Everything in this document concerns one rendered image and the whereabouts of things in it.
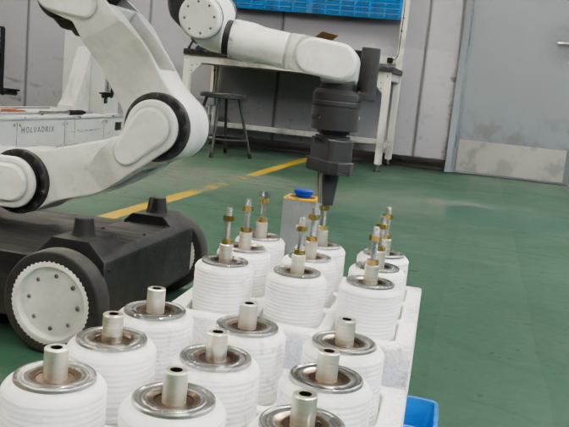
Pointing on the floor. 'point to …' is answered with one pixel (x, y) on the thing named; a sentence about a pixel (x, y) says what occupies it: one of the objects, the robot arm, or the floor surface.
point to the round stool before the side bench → (226, 120)
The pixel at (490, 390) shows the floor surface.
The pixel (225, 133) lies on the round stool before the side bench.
